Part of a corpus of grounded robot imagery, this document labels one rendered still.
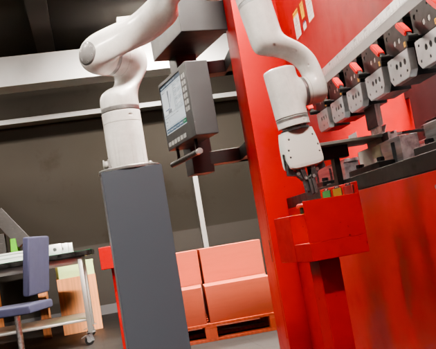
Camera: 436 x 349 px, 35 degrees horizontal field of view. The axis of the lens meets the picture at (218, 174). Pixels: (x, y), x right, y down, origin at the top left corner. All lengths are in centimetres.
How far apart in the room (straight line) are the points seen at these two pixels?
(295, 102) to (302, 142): 10
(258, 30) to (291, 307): 165
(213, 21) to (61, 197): 596
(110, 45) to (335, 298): 98
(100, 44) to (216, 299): 333
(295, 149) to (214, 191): 752
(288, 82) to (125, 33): 57
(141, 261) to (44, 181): 714
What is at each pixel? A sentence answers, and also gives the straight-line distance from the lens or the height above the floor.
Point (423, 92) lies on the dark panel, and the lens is 321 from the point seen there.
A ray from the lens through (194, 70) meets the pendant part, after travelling 330.
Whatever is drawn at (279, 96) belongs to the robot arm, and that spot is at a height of 108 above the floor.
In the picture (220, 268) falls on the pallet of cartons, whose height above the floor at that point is 50.
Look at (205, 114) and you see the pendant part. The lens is 326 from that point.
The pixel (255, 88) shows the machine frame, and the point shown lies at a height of 140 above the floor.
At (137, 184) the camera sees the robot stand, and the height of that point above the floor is 95.
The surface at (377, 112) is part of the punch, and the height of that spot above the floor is 108.
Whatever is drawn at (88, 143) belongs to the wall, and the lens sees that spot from 918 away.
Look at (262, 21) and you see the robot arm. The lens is 181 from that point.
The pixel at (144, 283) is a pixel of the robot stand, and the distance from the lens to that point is 203.
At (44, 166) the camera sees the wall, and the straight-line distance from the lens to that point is 915.
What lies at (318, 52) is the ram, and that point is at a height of 140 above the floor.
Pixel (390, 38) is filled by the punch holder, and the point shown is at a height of 124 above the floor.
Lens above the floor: 76
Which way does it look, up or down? 5 degrees up
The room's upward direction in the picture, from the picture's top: 9 degrees counter-clockwise
